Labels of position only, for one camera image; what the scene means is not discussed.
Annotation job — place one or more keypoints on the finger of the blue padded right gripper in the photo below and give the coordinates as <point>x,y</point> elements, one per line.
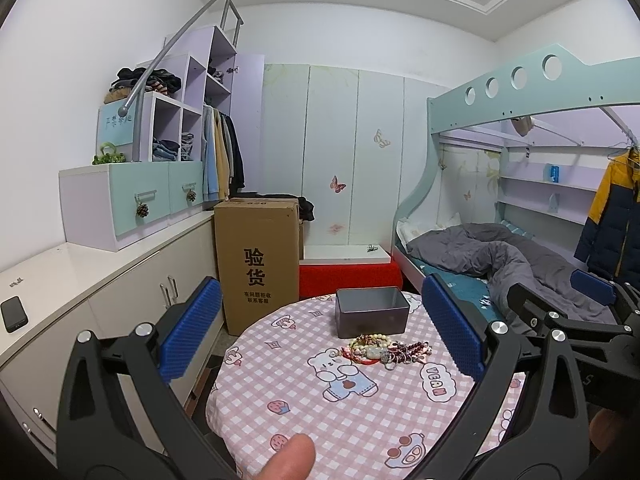
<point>593,287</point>

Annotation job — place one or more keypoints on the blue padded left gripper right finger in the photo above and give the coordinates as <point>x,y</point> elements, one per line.
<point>526,414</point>

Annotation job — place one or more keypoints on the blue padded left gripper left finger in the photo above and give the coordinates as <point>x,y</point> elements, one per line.
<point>118,417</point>

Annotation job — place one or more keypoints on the person's left hand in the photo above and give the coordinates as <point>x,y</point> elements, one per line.
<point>293,462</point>

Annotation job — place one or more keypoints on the yellow navy jacket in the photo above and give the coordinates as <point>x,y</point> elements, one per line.
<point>610,241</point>

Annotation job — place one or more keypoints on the grey duvet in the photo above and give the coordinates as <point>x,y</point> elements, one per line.
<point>491,251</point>

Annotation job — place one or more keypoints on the teal bed sheet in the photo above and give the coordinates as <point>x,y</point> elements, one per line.
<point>468,286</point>

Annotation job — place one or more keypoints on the black smartphone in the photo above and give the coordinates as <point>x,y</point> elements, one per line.
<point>13,314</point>

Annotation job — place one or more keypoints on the beige low cabinet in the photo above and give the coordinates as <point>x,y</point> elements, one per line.
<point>71,288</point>

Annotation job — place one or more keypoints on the pink checkered bear tablecloth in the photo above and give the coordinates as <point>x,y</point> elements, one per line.
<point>287,374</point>

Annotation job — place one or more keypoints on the grey metal tin box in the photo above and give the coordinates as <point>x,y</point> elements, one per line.
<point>368,311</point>

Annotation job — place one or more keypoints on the teal drawer stair unit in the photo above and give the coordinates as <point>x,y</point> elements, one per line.
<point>112,206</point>

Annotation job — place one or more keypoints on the brown cardboard box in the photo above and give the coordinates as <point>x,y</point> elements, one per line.
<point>257,249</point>

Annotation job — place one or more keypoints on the red storage bench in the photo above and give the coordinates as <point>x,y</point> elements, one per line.
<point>325,269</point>

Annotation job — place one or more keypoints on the white wardrobe with butterflies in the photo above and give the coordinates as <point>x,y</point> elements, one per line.
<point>352,142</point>

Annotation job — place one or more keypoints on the hanging clothes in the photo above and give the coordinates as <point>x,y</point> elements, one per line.
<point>223,168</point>

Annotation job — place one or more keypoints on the purple cubby shelf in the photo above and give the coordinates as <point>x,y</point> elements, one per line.
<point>166,123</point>

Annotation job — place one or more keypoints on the teal bunk bed frame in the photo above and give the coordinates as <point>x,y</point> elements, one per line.
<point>559,122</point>

